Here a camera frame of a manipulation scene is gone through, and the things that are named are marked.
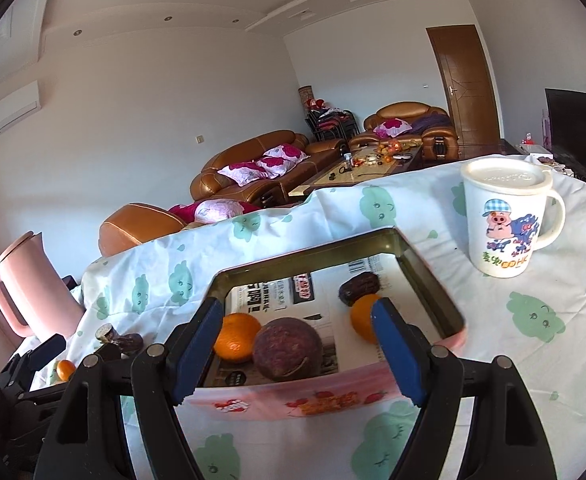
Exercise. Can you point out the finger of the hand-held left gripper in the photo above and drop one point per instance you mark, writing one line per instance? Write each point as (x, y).
(107, 345)
(45, 351)

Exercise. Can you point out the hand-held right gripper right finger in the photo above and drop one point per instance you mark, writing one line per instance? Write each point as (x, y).
(395, 355)

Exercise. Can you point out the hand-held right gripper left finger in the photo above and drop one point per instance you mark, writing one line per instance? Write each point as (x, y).
(198, 355)

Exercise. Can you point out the small kumquat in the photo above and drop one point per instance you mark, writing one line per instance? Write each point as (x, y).
(64, 369)

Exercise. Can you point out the orange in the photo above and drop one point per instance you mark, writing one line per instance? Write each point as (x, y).
(363, 322)
(233, 337)

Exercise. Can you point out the pink tin box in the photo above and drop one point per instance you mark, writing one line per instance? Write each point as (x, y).
(273, 400)

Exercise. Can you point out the purple passion fruit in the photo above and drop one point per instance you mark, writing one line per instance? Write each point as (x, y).
(285, 350)

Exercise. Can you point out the pink kettle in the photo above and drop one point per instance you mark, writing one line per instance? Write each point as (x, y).
(28, 290)

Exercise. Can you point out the printed paper lining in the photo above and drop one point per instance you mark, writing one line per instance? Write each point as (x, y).
(323, 305)

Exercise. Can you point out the brown leather armchair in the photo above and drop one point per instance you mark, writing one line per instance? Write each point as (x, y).
(133, 225)
(403, 110)

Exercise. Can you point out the white green printed tablecloth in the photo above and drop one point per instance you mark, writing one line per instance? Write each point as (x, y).
(523, 360)

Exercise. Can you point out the red blanket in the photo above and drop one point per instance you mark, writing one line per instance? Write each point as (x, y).
(180, 212)

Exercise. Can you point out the pale pink pillow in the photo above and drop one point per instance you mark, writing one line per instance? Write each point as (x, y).
(218, 210)

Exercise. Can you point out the white cartoon mug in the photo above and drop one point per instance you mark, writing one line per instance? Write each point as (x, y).
(503, 225)

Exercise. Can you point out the wooden coffee table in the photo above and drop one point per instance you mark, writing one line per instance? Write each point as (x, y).
(373, 172)

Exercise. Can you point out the white red flower pillow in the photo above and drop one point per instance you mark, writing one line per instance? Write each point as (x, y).
(273, 165)
(243, 174)
(390, 127)
(285, 152)

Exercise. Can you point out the pile of small oranges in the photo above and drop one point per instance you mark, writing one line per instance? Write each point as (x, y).
(388, 149)

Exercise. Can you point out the white mug lid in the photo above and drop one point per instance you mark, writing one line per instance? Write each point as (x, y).
(505, 175)

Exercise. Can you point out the long brown leather sofa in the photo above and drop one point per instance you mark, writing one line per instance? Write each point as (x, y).
(253, 145)

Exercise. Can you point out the purple blanket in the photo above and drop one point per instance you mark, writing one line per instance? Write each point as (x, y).
(433, 122)

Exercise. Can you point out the dark television stand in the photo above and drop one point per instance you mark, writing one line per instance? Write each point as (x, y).
(510, 147)

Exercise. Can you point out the stacked black chairs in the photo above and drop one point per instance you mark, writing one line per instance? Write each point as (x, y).
(330, 125)

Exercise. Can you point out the white air conditioner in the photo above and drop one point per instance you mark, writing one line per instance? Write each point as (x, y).
(8, 110)

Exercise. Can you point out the tall patterned vase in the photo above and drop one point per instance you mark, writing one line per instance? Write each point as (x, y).
(305, 95)

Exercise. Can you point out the brown wooden door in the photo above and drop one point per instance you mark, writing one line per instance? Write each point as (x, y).
(463, 85)

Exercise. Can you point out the black television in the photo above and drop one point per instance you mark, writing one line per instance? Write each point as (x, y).
(573, 130)

